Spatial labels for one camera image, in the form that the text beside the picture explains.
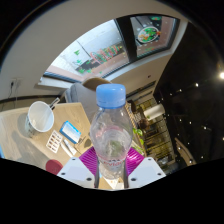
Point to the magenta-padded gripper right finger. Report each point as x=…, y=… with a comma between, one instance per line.
x=146, y=171

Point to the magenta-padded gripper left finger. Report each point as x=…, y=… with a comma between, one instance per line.
x=76, y=171

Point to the clear blue-capped water bottle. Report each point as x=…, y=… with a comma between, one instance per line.
x=111, y=140

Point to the flat round red coaster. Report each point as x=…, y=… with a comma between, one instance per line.
x=53, y=166

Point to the white green tube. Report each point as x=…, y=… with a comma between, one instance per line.
x=68, y=147

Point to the pill blister pack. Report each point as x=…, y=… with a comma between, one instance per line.
x=54, y=141

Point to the flat blue white box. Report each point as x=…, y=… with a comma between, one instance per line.
x=70, y=131

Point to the white printed paper cup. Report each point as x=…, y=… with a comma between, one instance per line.
x=40, y=116

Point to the group of ceiling lights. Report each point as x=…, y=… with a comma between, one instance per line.
x=221, y=75

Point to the window with festive decals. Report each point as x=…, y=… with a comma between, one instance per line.
x=100, y=50

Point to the white wall outlet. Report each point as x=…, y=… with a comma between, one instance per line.
x=14, y=83

